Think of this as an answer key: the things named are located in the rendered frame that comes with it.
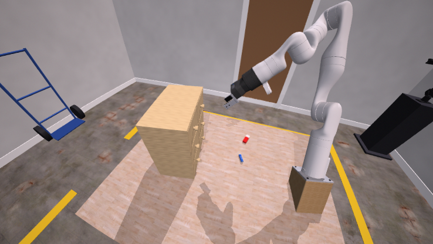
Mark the small wooden chest of drawers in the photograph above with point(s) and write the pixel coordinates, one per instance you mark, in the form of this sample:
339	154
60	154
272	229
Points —
164	130

